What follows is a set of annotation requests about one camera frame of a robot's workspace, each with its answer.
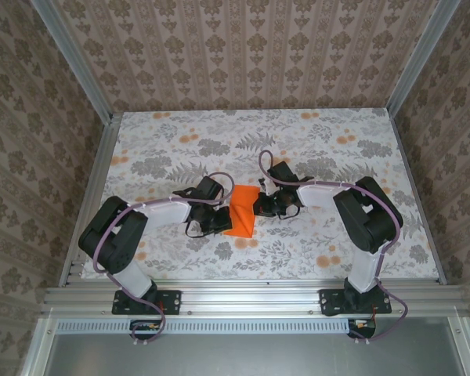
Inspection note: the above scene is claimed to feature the orange paper sheet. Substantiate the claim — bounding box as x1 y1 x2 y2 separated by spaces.
222 183 262 239

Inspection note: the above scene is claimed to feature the grey metal sheet panel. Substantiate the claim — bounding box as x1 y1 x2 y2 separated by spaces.
42 331 466 376

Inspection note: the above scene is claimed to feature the aluminium front beam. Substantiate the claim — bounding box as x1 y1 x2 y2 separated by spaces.
41 280 470 316

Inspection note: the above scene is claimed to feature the floral printed tablecloth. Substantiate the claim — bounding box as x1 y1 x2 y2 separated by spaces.
80 109 442 281

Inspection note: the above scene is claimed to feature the black connector board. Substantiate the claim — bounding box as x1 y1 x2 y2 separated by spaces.
346 317 377 340
129 319 166 341

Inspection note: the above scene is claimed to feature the thin black camera cable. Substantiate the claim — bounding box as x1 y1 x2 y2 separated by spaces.
277 203 302 219
186 221 212 239

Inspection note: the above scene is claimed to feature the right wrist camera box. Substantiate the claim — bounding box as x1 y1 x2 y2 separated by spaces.
268 160 298 185

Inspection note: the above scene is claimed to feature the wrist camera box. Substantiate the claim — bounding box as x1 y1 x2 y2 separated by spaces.
268 160 298 185
195 175 225 201

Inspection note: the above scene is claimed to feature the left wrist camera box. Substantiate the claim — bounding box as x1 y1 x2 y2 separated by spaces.
195 175 225 201

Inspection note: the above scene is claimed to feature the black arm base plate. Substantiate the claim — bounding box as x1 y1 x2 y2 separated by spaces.
111 288 182 316
319 288 392 317

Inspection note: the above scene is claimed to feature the white slotted cable duct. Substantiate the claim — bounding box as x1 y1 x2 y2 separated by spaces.
56 316 373 334

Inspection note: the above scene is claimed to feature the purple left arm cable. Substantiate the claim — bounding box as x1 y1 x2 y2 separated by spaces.
92 172 236 348

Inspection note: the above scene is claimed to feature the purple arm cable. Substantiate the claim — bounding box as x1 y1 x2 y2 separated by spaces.
257 150 410 346
92 172 236 348

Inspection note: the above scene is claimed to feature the aluminium side rail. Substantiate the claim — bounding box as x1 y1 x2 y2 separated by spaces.
386 107 451 286
58 113 122 287

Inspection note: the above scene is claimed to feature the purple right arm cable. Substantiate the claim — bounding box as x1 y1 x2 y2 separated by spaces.
257 150 410 346

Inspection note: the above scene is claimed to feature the aluminium corner post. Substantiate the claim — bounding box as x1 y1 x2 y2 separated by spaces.
386 0 455 117
31 0 114 125

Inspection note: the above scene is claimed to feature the aluminium lower frame rail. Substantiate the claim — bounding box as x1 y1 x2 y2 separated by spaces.
448 313 470 376
19 309 58 376

